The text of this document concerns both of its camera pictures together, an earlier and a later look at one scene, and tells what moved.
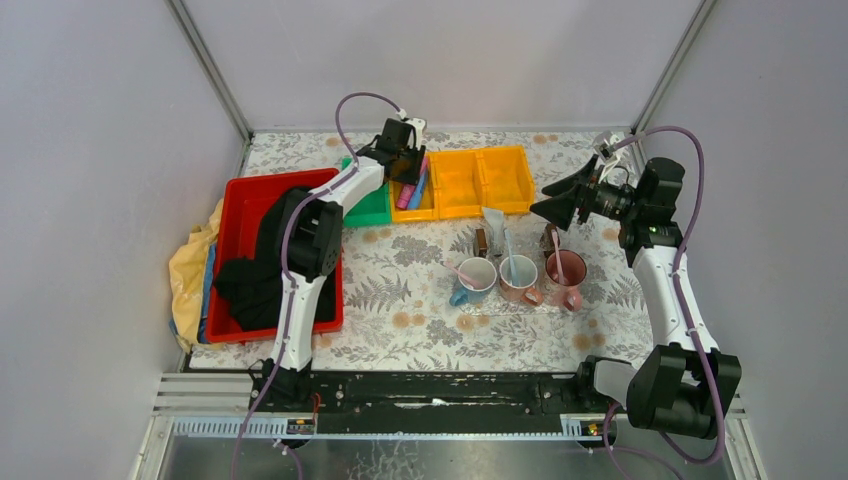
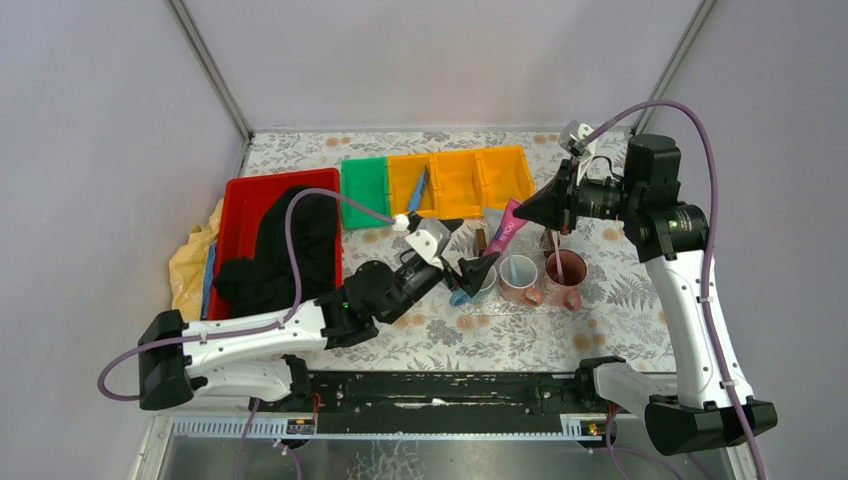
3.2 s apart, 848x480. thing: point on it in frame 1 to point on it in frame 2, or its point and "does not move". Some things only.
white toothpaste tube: [496, 219] does not move
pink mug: [526, 272] does not move
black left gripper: [407, 168] to [448, 269]
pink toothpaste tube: [407, 190] to [507, 229]
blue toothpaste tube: [414, 203] does not move
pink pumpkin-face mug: [569, 293] does not move
